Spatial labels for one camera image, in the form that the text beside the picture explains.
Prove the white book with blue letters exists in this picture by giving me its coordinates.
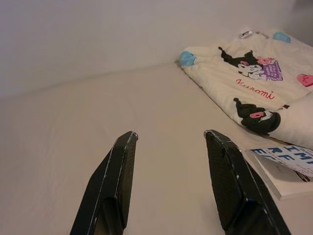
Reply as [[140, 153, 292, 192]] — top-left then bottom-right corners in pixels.
[[245, 144, 313, 201]]

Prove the bed with beige sheet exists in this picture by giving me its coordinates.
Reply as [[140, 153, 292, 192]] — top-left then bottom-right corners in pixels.
[[0, 62, 313, 235]]

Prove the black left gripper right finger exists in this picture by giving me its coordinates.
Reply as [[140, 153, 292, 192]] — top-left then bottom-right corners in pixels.
[[203, 129, 291, 235]]

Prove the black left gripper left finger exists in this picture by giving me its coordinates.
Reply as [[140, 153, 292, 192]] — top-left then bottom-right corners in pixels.
[[69, 131, 139, 235]]

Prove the white Kuromi print blanket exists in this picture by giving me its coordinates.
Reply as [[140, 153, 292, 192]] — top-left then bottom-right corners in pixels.
[[178, 30, 313, 147]]

